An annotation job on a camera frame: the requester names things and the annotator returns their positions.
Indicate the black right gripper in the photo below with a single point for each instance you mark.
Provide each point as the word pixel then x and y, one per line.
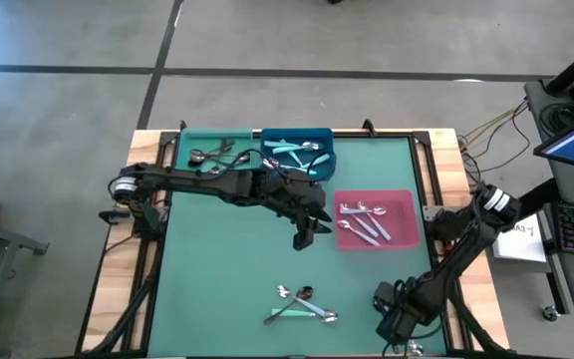
pixel 396 326

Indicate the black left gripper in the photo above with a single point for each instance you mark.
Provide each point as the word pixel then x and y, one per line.
pixel 297 197

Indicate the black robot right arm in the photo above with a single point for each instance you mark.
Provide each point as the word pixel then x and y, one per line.
pixel 459 249

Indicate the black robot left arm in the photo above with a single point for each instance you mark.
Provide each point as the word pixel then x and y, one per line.
pixel 192 182

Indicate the pink plastic bin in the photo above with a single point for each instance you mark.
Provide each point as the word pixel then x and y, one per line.
pixel 401 229

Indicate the dark blue plastic bin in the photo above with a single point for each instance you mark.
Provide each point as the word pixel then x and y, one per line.
pixel 329 139

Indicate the green table mat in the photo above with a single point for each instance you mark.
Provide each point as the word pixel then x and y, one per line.
pixel 247 279

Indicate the black table clamp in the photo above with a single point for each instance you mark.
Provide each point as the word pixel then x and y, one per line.
pixel 183 125
pixel 369 127

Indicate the translucent light teal bin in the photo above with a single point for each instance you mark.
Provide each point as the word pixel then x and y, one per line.
pixel 207 134

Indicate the white paper sheet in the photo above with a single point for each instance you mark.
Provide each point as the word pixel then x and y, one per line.
pixel 526 247

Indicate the cart caster wheel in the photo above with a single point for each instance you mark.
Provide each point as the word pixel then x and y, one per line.
pixel 550 314

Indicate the grey equipment cart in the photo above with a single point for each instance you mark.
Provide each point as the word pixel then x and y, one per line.
pixel 573 187

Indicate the black diagonal frame strut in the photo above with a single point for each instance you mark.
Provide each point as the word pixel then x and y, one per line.
pixel 127 309
pixel 461 319

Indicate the black diagonal frame beam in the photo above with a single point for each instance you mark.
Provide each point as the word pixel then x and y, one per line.
pixel 541 194

